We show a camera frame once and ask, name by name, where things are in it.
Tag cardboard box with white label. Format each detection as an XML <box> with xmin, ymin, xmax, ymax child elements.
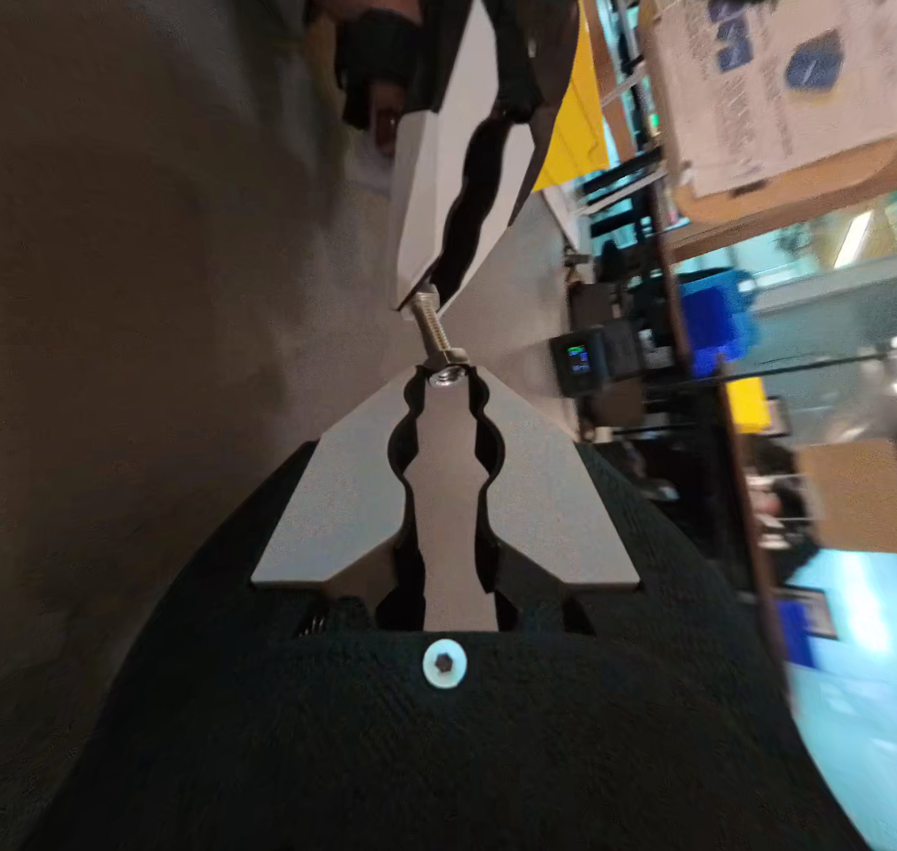
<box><xmin>641</xmin><ymin>0</ymin><xmax>897</xmax><ymax>225</ymax></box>

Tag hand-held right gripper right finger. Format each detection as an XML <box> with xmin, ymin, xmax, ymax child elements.
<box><xmin>470</xmin><ymin>366</ymin><xmax>641</xmax><ymax>610</ymax></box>

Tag yellow plastic bin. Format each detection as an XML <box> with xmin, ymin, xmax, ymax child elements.
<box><xmin>531</xmin><ymin>0</ymin><xmax>612</xmax><ymax>193</ymax></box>
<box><xmin>725</xmin><ymin>378</ymin><xmax>772</xmax><ymax>435</ymax></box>

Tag steel bolt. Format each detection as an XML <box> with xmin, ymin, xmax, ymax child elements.
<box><xmin>408</xmin><ymin>288</ymin><xmax>469</xmax><ymax>376</ymax></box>

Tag blue plastic bin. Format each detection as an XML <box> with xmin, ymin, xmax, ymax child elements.
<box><xmin>690</xmin><ymin>289</ymin><xmax>761</xmax><ymax>379</ymax></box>
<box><xmin>778</xmin><ymin>599</ymin><xmax>817</xmax><ymax>670</ymax></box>

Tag black power station with display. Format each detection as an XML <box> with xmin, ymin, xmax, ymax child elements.
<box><xmin>548</xmin><ymin>329</ymin><xmax>642</xmax><ymax>398</ymax></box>

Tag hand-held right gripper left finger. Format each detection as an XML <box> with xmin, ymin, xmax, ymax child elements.
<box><xmin>249</xmin><ymin>366</ymin><xmax>430</xmax><ymax>632</ymax></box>

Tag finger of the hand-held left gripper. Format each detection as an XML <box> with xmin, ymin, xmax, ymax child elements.
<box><xmin>434</xmin><ymin>123</ymin><xmax>548</xmax><ymax>315</ymax></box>
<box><xmin>387</xmin><ymin>0</ymin><xmax>504</xmax><ymax>311</ymax></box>

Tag steel hex nut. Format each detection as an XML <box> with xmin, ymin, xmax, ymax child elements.
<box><xmin>422</xmin><ymin>347</ymin><xmax>472</xmax><ymax>390</ymax></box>

